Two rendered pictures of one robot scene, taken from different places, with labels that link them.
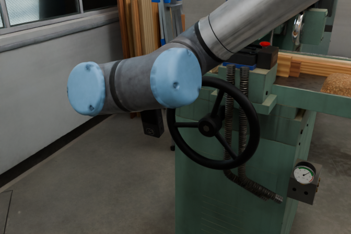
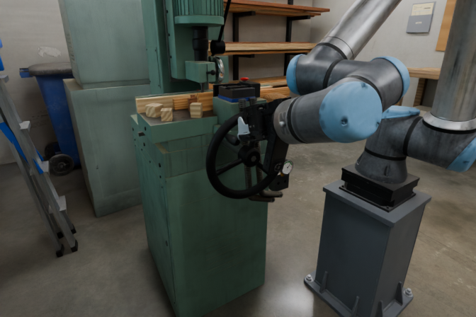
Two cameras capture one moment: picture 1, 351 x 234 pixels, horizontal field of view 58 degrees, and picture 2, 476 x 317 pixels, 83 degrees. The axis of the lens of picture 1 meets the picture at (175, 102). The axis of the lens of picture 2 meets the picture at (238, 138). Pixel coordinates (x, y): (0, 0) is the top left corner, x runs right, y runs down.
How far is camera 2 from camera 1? 0.75 m
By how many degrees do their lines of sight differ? 56
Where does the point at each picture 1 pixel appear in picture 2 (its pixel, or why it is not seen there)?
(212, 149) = (209, 191)
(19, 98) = not seen: outside the picture
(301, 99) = not seen: hidden behind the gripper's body
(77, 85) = (358, 108)
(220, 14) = (350, 35)
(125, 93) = (387, 100)
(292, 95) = not seen: hidden behind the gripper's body
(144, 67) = (392, 72)
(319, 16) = (225, 60)
